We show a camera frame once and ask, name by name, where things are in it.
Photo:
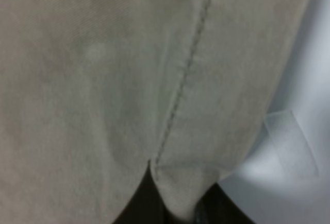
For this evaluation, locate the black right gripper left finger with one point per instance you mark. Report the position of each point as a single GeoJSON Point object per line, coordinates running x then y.
{"type": "Point", "coordinates": [146, 205]}

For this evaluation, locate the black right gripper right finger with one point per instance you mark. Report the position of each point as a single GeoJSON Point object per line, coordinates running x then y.
{"type": "Point", "coordinates": [215, 207]}

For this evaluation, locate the khaki shorts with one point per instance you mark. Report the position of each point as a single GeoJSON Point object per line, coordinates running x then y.
{"type": "Point", "coordinates": [95, 92]}

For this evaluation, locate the clear tape strip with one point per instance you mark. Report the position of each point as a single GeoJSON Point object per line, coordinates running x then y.
{"type": "Point", "coordinates": [291, 145]}

